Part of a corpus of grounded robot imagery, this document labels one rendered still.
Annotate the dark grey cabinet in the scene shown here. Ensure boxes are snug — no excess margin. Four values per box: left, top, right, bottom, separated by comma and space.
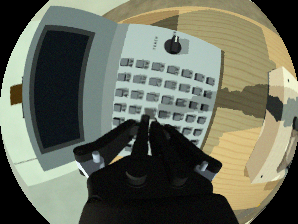
10, 6, 221, 172

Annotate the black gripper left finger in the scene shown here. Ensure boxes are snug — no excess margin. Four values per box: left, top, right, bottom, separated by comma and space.
73, 108, 150, 185

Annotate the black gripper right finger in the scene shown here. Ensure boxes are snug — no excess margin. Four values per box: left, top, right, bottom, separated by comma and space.
148, 109, 222, 186

